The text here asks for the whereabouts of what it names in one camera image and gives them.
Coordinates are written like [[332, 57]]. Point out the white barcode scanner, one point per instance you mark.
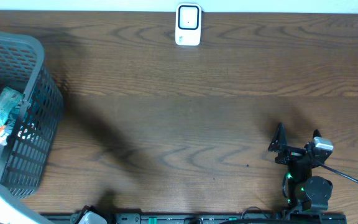
[[188, 24]]

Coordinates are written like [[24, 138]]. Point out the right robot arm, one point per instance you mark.
[[305, 191]]

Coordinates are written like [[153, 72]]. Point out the light teal tissue packet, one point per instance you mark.
[[9, 99]]

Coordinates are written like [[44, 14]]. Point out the grey plastic mesh basket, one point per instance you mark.
[[24, 154]]

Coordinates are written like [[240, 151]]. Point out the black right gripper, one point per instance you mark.
[[291, 153]]

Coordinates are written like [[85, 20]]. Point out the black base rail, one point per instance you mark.
[[155, 218]]

